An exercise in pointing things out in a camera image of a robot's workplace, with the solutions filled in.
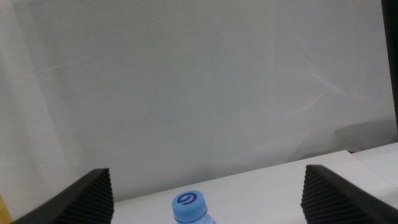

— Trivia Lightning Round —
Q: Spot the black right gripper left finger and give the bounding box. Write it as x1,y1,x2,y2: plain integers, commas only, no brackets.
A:
12,168,115,224

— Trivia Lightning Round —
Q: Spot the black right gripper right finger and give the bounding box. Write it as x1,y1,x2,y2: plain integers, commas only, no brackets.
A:
300,164,398,224

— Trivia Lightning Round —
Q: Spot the clear water bottle blue cap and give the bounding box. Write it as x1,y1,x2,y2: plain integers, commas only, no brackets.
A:
171,190,218,224

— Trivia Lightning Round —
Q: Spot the white backdrop curtain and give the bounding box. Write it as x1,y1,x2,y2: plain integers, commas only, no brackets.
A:
0,0,398,212

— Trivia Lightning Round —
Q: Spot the black vertical post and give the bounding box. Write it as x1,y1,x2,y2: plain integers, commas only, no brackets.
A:
381,0,398,133

